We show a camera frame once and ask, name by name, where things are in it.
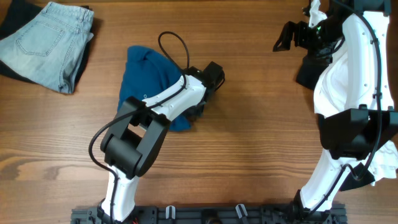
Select black garment at right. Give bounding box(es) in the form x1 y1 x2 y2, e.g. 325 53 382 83
295 46 376 192

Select white shirt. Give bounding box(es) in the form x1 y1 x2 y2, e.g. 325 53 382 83
313 44 397 191

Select black folded garment under jeans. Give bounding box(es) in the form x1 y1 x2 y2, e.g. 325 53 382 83
1 0 90 84

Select light blue folded jeans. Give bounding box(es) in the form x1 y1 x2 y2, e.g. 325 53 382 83
1 1 95 94

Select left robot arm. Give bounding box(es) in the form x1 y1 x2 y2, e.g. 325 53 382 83
98 62 225 223

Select black left camera cable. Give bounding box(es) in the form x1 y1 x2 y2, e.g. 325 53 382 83
88 30 191 223

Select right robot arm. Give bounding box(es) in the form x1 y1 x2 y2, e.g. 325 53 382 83
273 0 397 223

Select dark blue shirt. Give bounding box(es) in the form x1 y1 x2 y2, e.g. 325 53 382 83
118 45 206 131

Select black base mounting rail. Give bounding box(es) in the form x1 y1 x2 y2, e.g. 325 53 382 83
70 204 348 224

